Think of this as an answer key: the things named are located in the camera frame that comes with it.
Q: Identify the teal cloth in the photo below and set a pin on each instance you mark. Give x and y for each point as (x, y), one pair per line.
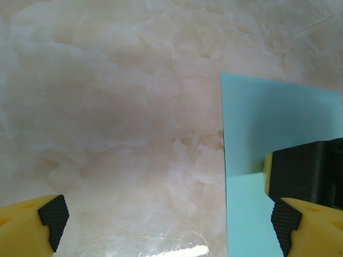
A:
(254, 120)

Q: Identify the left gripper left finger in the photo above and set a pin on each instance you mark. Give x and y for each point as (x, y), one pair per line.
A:
(24, 227)

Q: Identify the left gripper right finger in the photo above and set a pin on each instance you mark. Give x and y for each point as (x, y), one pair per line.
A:
(316, 230)

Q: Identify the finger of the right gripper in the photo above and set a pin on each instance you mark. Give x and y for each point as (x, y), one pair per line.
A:
(300, 171)

